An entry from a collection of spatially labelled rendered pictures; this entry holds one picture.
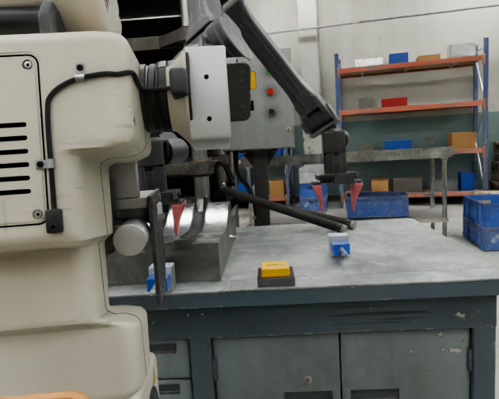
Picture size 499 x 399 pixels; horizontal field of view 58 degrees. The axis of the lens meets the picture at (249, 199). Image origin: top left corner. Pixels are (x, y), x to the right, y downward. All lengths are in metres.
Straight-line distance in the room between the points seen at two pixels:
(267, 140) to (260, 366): 1.02
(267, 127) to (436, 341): 1.08
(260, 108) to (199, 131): 1.33
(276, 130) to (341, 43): 5.93
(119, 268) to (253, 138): 0.96
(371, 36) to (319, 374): 6.92
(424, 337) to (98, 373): 0.75
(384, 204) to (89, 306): 4.27
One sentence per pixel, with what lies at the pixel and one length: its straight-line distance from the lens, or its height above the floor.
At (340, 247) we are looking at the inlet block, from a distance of 1.16.
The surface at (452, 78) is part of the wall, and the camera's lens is 7.73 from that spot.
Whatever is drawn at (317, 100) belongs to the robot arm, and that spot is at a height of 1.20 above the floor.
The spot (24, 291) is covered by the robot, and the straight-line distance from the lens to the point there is 0.59.
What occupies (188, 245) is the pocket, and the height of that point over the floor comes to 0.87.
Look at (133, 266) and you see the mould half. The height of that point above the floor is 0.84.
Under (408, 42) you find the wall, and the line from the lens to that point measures 7.73.
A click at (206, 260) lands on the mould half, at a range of 1.04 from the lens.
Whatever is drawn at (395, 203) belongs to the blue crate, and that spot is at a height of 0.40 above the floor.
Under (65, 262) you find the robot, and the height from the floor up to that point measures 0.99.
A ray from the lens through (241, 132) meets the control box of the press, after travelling 1.86.
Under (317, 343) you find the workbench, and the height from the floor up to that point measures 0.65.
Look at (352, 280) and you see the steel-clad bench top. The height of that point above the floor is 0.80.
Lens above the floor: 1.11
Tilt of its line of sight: 8 degrees down
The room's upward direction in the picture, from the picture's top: 4 degrees counter-clockwise
